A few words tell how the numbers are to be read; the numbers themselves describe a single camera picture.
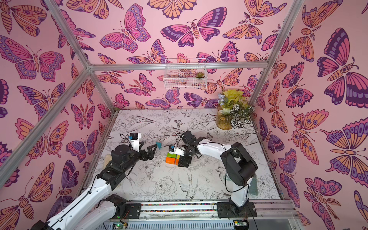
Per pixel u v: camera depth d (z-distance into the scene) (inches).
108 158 36.3
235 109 34.3
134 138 26.3
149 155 27.6
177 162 35.4
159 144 39.5
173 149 31.3
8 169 19.9
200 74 36.3
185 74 37.5
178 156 35.8
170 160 35.2
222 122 40.6
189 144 28.6
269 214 29.1
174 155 35.9
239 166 18.9
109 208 23.8
